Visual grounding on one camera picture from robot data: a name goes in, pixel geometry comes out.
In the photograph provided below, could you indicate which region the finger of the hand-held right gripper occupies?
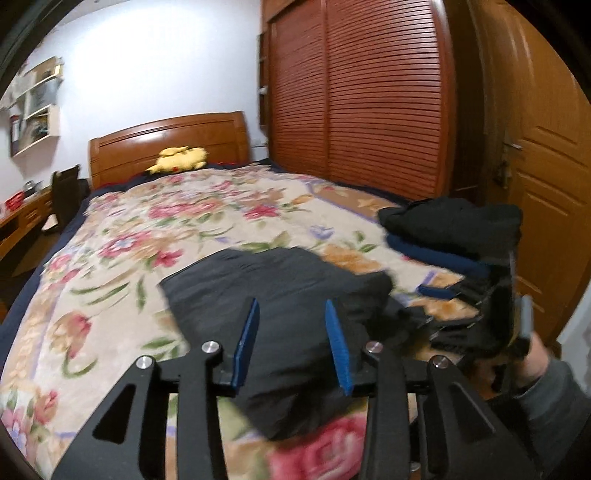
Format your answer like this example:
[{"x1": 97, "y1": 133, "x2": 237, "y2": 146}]
[
  {"x1": 417, "y1": 277, "x2": 485, "y2": 303},
  {"x1": 427, "y1": 316, "x2": 483, "y2": 347}
]

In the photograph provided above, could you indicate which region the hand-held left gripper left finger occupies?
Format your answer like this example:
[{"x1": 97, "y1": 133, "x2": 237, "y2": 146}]
[{"x1": 51, "y1": 298, "x2": 260, "y2": 480}]

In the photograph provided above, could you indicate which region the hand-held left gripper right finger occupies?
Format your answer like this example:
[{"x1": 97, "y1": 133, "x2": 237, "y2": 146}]
[{"x1": 324, "y1": 299, "x2": 539, "y2": 480}]

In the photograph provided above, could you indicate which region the black jacket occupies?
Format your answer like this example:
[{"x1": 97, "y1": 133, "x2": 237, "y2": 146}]
[{"x1": 159, "y1": 246, "x2": 435, "y2": 440}]

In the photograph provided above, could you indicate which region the person's right forearm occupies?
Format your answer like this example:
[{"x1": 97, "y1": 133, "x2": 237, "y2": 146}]
[{"x1": 489, "y1": 357, "x2": 591, "y2": 480}]

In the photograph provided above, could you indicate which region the person's right hand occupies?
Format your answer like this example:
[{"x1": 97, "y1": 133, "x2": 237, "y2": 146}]
[{"x1": 492, "y1": 333, "x2": 551, "y2": 395}]

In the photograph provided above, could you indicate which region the folded navy garment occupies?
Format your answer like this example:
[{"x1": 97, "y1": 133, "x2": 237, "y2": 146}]
[{"x1": 385, "y1": 233, "x2": 497, "y2": 278}]

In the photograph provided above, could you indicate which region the folded black garment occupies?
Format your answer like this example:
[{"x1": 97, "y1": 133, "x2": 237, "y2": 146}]
[{"x1": 378, "y1": 198, "x2": 523, "y2": 268}]

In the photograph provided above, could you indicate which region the floral blanket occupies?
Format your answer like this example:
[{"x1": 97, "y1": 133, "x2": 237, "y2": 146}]
[{"x1": 0, "y1": 164, "x2": 467, "y2": 480}]

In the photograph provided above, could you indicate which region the wooden door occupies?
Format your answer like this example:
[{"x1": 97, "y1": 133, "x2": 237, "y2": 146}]
[{"x1": 466, "y1": 0, "x2": 591, "y2": 342}]

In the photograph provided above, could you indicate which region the yellow plush toy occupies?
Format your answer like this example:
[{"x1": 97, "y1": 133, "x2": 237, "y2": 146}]
[{"x1": 147, "y1": 145, "x2": 208, "y2": 175}]

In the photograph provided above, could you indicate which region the wooden louvered wardrobe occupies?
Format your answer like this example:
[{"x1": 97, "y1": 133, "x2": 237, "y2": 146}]
[{"x1": 259, "y1": 0, "x2": 458, "y2": 204}]

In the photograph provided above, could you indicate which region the wooden bed headboard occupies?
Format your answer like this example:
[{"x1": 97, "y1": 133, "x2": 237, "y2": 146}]
[{"x1": 89, "y1": 111, "x2": 251, "y2": 190}]

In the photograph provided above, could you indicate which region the dark wooden chair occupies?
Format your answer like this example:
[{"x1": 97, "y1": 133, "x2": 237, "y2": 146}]
[{"x1": 41, "y1": 165, "x2": 90, "y2": 234}]

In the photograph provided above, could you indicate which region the wooden desk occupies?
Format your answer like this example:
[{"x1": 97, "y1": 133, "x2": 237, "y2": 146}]
[{"x1": 0, "y1": 187, "x2": 56, "y2": 278}]

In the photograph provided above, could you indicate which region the row of books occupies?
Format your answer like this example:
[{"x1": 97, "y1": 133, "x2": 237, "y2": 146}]
[{"x1": 8, "y1": 111, "x2": 51, "y2": 155}]

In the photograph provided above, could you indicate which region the grey paper bag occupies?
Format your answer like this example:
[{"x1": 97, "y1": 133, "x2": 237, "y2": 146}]
[{"x1": 25, "y1": 76, "x2": 63, "y2": 114}]

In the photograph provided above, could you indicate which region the metal door handle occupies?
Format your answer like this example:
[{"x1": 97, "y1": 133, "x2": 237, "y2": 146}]
[{"x1": 494, "y1": 131, "x2": 525, "y2": 188}]

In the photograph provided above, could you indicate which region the white wall shelf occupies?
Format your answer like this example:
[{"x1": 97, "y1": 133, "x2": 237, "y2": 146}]
[{"x1": 2, "y1": 56, "x2": 64, "y2": 158}]

